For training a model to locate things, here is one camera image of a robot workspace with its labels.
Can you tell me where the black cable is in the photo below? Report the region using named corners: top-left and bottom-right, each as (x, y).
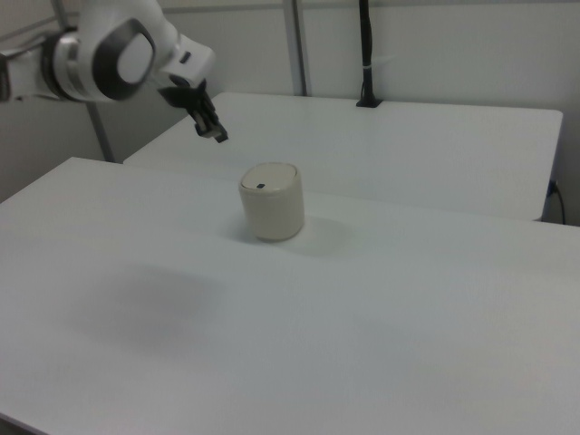
top-left (548, 179), bottom-right (568, 224)

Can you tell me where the black camera stand pole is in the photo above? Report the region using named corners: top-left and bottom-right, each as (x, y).
top-left (355, 0), bottom-right (382, 109)

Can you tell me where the cream trash bin with lid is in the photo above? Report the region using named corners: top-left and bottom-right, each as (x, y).
top-left (237, 162), bottom-right (305, 242)

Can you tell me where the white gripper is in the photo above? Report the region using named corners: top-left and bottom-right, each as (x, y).
top-left (157, 34), bottom-right (230, 146)

